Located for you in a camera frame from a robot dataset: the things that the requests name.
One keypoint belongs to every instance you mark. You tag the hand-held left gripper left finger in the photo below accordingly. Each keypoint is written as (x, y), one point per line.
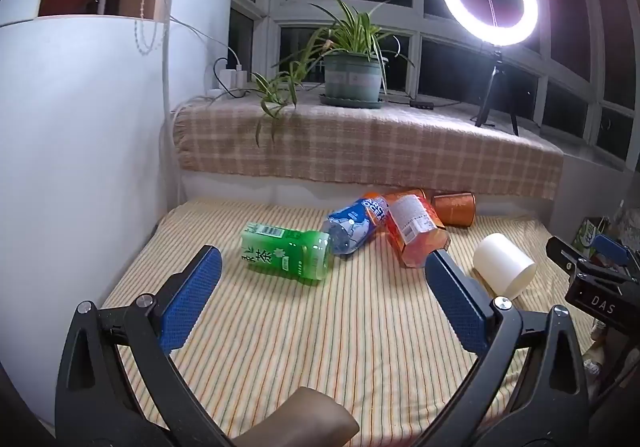
(192, 297)

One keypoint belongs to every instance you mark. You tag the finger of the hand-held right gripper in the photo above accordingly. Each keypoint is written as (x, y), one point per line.
(562, 251)
(611, 248)

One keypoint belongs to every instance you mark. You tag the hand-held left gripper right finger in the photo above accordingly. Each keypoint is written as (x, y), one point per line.
(457, 302)

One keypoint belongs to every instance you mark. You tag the white cup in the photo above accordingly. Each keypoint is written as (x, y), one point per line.
(502, 264)

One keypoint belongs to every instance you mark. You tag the copper orange cup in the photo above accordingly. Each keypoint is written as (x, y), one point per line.
(454, 208)

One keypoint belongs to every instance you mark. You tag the green white carton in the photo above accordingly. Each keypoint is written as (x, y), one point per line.
(590, 234)

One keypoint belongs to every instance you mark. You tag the orange drink bottle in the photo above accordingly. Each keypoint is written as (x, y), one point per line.
(415, 232)

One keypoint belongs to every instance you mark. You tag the green tea bottle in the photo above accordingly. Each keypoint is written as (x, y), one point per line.
(285, 252)

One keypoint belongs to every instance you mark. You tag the orange container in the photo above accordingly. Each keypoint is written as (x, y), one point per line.
(411, 193)

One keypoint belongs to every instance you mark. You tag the blue label water bottle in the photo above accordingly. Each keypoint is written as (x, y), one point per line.
(352, 227)

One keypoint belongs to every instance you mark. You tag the striped bed sheet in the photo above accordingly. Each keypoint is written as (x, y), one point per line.
(325, 332)

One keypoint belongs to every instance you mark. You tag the plaid windowsill cloth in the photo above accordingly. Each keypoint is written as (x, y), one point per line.
(400, 147)

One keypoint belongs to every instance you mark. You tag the brown leather cushion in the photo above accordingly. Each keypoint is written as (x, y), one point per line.
(315, 419)

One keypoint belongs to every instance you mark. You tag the black tripod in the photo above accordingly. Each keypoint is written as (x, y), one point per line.
(492, 87)

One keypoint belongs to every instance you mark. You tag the white curved shelf cabinet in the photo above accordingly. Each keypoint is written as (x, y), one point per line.
(75, 137)

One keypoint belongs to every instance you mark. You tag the black usb hub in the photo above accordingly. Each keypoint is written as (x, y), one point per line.
(421, 103)

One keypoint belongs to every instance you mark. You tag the white charger plug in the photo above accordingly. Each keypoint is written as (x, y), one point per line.
(228, 78)
(241, 77)

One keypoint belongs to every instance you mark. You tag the green pot saucer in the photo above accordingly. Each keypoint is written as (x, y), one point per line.
(350, 102)

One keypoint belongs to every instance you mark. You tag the grey green flower pot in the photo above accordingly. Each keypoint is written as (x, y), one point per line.
(354, 77)

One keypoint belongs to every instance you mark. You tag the green spider plant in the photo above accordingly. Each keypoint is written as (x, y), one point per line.
(345, 34)

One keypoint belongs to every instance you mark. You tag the dark bottle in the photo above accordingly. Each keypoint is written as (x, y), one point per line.
(107, 1)

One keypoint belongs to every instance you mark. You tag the window frame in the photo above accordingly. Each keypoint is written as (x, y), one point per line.
(300, 12)

